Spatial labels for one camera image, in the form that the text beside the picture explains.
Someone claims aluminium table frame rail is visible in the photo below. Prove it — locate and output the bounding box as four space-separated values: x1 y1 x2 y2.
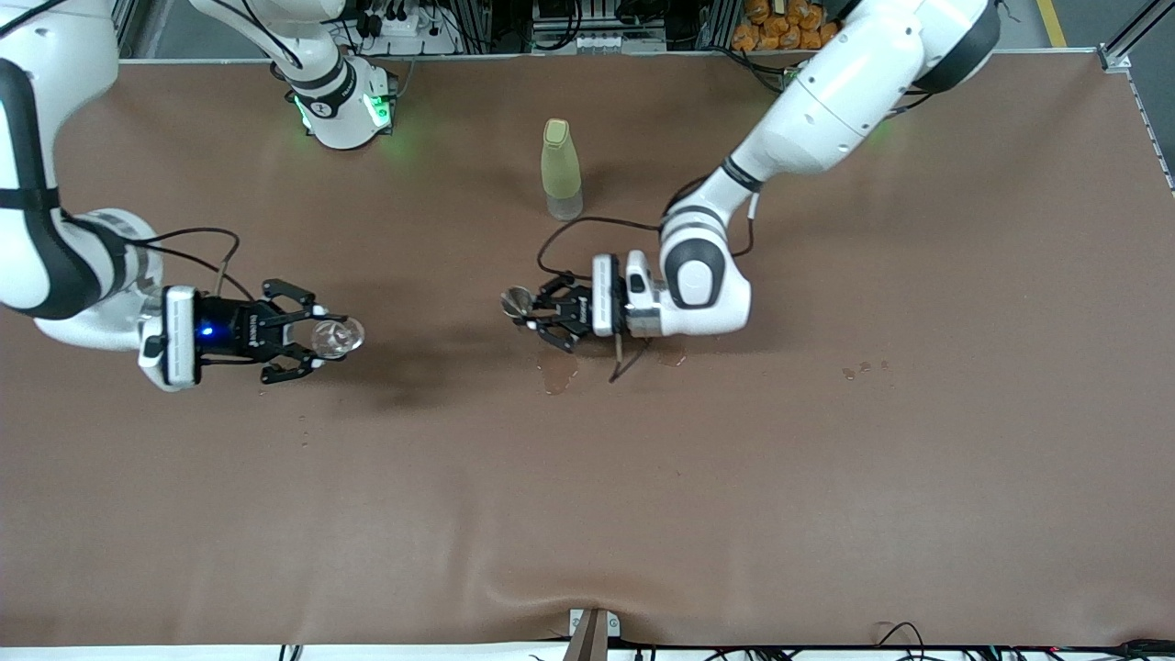
1097 0 1175 194

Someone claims thin black cable loop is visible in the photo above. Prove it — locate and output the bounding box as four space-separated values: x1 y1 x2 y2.
877 622 928 655

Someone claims orange snack pile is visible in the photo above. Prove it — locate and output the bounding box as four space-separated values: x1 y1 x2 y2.
732 0 841 51

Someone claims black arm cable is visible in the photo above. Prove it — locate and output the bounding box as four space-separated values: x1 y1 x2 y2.
0 0 304 302
535 174 758 385

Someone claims clear glass measuring beaker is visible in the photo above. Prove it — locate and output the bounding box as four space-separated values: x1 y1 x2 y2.
310 315 365 361

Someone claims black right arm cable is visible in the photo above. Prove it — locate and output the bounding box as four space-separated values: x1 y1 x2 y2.
0 0 304 302

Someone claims brown table mat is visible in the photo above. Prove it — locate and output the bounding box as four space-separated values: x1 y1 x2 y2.
0 50 1175 648

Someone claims white power strip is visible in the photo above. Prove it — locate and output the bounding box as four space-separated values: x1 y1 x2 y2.
353 7 460 54

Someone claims yellow-green drink bottle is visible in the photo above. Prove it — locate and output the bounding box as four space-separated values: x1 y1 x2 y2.
542 118 585 222

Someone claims large liquid puddle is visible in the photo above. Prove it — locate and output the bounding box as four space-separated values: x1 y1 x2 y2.
537 351 581 396

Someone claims metal table edge bracket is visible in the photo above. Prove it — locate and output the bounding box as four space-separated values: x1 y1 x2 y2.
569 608 621 641

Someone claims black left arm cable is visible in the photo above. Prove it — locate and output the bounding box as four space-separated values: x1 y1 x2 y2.
535 174 758 385

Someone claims steel double cone jigger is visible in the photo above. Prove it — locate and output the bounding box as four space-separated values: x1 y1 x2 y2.
500 286 543 330

